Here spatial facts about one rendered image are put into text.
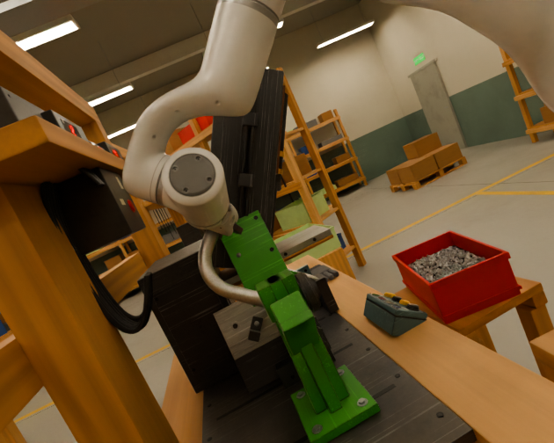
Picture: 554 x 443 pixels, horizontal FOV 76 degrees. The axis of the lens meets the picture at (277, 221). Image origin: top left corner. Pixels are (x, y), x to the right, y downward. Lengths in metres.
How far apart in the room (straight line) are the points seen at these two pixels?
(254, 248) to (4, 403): 0.54
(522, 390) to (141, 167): 0.64
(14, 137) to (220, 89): 0.27
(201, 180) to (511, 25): 0.46
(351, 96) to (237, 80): 10.35
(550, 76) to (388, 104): 10.55
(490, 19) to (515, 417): 0.54
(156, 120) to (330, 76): 10.33
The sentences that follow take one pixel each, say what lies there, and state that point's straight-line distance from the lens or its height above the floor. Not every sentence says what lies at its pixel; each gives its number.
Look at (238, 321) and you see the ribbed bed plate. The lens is 0.90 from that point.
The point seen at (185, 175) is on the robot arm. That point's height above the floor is 1.39.
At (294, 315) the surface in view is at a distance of 0.58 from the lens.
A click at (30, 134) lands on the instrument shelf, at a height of 1.52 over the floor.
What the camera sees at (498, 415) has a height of 0.90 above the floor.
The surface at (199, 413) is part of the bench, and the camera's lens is 1.02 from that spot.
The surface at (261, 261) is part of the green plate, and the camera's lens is 0.88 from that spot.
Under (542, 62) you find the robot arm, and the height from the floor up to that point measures 1.32.
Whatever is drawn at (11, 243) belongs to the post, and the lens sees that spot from 0.69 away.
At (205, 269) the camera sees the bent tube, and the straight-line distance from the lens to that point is 0.78.
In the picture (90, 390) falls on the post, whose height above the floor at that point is 1.14.
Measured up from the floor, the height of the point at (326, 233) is 1.12.
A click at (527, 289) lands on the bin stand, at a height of 0.80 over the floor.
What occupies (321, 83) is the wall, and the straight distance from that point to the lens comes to 10.69.
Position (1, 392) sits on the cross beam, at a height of 1.23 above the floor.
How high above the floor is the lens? 1.34
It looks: 7 degrees down
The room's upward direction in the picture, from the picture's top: 25 degrees counter-clockwise
